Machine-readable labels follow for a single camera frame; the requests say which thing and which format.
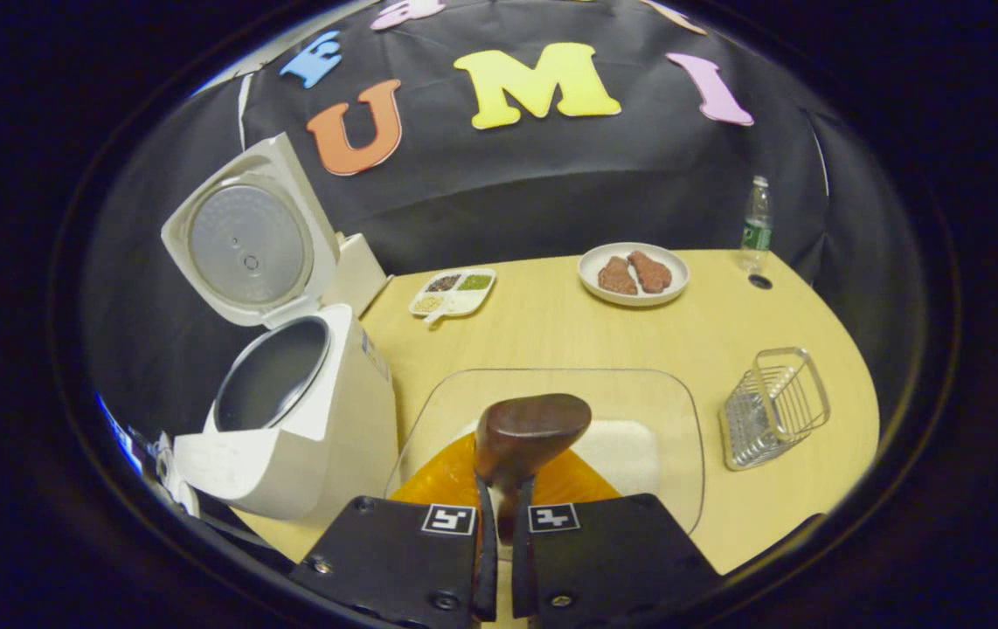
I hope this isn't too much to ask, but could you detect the black backdrop cloth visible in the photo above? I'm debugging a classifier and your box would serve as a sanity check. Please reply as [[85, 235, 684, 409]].
[[84, 0, 928, 438]]

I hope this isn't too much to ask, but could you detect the brown wooden spoon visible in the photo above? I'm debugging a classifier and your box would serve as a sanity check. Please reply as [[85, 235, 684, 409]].
[[473, 393, 593, 543]]

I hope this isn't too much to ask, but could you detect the metal wire chopstick holder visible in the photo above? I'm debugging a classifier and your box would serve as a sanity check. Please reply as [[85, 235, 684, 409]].
[[719, 347, 832, 473]]

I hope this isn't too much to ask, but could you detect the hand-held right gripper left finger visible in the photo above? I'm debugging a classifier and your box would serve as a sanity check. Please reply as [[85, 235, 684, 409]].
[[289, 432, 500, 629]]

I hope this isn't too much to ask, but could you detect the clear plastic water bottle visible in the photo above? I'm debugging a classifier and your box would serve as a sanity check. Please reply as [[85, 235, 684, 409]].
[[739, 175, 773, 274]]

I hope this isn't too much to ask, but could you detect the white rice cooker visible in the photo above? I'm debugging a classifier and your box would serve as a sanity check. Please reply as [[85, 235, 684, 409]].
[[160, 131, 399, 525]]

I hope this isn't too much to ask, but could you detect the brown meat piece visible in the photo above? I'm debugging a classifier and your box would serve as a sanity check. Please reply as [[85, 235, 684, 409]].
[[597, 256, 640, 296], [627, 251, 674, 294]]

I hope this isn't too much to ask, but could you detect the computer monitor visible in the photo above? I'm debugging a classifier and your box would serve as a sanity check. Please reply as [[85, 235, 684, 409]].
[[97, 393, 146, 477]]

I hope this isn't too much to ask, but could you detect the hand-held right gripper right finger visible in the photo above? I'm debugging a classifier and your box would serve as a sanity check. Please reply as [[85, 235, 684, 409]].
[[512, 446, 723, 629]]

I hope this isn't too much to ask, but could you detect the white divided condiment tray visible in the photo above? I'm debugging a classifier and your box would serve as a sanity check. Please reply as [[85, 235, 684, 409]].
[[408, 266, 497, 326]]

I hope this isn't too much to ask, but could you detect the white round plate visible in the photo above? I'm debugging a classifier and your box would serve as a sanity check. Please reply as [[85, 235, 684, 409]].
[[578, 242, 691, 308]]

